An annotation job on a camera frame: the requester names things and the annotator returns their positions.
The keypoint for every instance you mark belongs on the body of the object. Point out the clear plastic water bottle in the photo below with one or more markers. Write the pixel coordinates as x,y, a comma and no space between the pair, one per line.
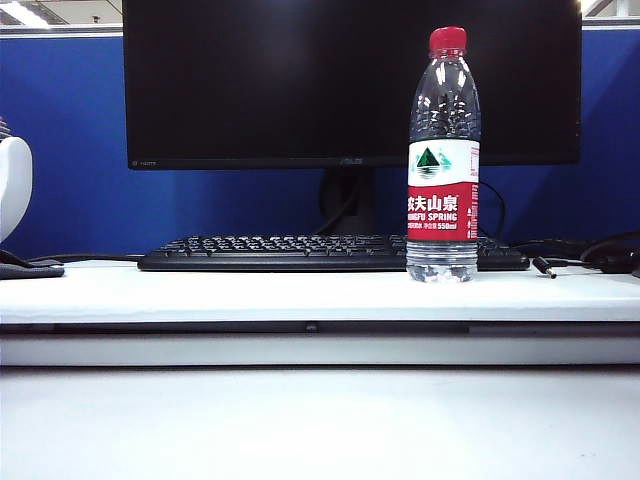
442,165

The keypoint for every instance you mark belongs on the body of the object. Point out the red plastic bottle cap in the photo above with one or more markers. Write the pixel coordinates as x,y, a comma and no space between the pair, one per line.
448,40

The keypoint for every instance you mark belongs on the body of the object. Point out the black computer keyboard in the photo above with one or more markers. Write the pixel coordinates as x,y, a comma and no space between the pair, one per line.
280,250

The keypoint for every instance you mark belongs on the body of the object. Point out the black monitor stand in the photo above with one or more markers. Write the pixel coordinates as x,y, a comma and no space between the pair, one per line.
360,200

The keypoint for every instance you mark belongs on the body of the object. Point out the black computer monitor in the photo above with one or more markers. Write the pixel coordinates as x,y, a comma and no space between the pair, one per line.
275,80

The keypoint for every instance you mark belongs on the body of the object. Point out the black barrel plug connector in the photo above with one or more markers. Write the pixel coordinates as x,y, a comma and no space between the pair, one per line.
546,266

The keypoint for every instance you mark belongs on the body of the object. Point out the dark grey cloth pad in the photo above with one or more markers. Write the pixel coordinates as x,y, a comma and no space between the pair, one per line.
25,270

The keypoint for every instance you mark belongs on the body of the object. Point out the white rounded plastic housing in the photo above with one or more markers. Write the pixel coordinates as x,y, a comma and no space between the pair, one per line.
15,190

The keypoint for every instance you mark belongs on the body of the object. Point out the grey ribbed part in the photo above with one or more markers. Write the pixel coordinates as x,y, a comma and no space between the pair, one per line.
4,130

